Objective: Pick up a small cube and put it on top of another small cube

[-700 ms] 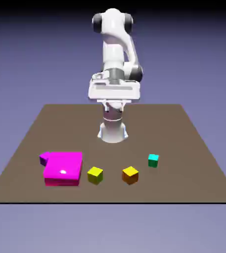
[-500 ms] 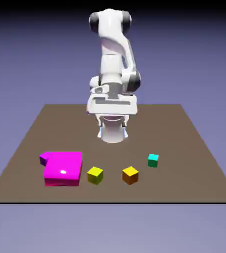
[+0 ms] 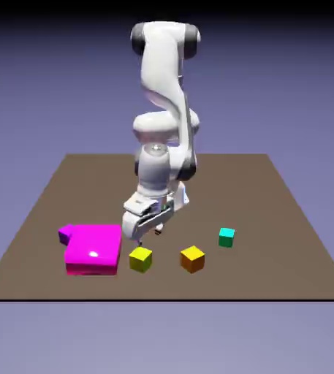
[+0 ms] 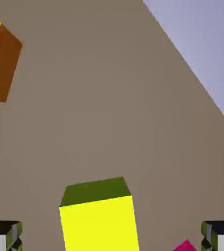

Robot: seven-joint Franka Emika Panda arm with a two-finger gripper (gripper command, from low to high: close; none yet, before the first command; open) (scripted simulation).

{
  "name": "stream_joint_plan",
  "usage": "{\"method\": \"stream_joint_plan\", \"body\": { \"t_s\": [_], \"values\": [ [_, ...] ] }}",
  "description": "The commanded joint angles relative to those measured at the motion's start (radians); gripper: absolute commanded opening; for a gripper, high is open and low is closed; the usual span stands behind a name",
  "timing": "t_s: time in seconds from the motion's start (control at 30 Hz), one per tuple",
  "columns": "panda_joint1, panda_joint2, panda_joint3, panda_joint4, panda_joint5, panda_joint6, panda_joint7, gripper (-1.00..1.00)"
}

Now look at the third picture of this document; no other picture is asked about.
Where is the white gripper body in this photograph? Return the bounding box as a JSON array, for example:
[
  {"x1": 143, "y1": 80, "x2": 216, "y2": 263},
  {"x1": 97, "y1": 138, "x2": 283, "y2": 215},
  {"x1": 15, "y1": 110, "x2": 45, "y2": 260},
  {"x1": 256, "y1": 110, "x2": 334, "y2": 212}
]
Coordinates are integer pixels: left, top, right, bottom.
[{"x1": 121, "y1": 206, "x2": 175, "y2": 241}]

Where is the small yellow cube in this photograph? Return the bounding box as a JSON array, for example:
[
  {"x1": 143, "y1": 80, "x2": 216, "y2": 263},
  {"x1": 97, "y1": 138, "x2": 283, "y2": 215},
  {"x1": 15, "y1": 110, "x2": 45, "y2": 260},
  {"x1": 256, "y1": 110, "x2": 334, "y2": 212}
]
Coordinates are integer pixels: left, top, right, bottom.
[{"x1": 128, "y1": 245, "x2": 153, "y2": 274}]

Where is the small orange cube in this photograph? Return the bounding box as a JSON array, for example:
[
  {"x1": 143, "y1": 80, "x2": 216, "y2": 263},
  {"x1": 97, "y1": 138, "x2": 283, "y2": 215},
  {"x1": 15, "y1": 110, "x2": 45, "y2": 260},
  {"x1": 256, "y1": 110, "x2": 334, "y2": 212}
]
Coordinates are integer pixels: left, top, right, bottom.
[{"x1": 180, "y1": 245, "x2": 206, "y2": 275}]

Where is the small purple cube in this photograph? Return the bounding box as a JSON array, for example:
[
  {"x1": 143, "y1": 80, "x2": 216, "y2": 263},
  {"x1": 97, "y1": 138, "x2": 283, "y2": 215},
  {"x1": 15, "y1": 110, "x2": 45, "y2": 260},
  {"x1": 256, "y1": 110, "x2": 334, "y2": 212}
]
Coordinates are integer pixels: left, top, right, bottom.
[{"x1": 58, "y1": 224, "x2": 75, "y2": 245}]

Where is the small teal cube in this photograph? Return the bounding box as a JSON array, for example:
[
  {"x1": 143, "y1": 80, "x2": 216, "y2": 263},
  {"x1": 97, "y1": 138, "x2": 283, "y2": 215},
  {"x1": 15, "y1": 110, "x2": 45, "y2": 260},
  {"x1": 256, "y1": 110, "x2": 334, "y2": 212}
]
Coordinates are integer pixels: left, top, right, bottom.
[{"x1": 218, "y1": 227, "x2": 235, "y2": 248}]

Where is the large magenta box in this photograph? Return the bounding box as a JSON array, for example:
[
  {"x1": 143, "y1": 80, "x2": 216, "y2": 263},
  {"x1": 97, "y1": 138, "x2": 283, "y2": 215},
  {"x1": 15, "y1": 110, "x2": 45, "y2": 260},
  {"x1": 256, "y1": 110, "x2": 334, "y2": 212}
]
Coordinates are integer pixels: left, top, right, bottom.
[{"x1": 64, "y1": 224, "x2": 123, "y2": 276}]

